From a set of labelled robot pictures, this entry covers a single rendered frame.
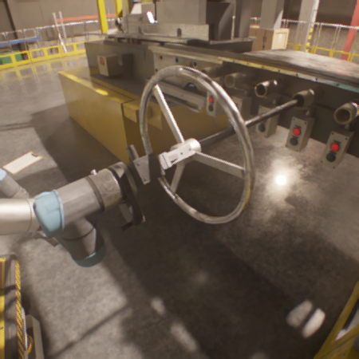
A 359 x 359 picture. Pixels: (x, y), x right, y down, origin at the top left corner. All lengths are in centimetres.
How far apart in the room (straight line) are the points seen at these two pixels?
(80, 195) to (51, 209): 5
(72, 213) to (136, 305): 90
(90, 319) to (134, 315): 21
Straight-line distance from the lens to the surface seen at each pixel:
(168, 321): 122
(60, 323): 134
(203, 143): 57
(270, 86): 108
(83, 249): 49
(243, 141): 41
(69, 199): 42
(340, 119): 98
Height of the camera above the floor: 115
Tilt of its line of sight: 38 degrees down
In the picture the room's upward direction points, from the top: 1 degrees counter-clockwise
